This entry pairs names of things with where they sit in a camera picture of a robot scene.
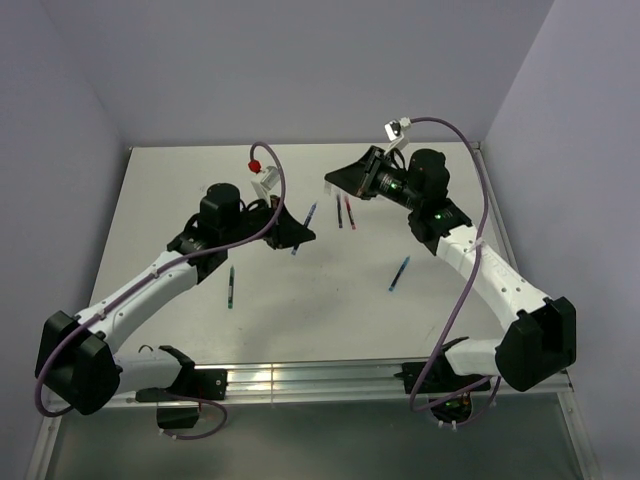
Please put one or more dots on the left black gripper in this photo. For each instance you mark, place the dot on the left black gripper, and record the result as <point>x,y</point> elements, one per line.
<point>287,232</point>

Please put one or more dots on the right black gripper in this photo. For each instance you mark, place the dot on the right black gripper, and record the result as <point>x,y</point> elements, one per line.
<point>360,176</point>

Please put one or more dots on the dark blue pen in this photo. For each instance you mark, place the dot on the dark blue pen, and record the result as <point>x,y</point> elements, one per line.
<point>306,224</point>

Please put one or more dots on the red pen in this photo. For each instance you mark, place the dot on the red pen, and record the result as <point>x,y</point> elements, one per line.
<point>350,215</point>

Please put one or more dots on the purple pen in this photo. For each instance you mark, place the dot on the purple pen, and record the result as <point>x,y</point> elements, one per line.
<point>339,210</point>

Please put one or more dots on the light blue pen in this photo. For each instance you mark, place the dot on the light blue pen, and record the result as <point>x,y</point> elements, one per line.
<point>398,274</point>

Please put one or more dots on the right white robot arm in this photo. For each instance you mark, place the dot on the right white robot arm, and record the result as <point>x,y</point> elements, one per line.
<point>539,332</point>

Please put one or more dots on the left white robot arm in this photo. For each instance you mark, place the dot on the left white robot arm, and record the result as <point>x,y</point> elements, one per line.
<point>77,358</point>

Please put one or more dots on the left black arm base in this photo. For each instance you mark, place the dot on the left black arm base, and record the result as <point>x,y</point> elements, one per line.
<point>205,387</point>

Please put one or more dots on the green pen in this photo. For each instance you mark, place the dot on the green pen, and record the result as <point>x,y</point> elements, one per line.
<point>230,288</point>

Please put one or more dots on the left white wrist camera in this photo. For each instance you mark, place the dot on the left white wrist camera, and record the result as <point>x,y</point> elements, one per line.
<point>265,178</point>

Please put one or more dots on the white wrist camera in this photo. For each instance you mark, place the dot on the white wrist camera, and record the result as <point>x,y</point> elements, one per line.
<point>265,178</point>
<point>396,131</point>

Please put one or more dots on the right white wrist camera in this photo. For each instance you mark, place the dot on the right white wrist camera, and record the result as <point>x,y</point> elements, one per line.
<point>396,131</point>

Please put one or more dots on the aluminium rail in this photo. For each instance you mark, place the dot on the aluminium rail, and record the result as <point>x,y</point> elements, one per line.
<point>267,383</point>

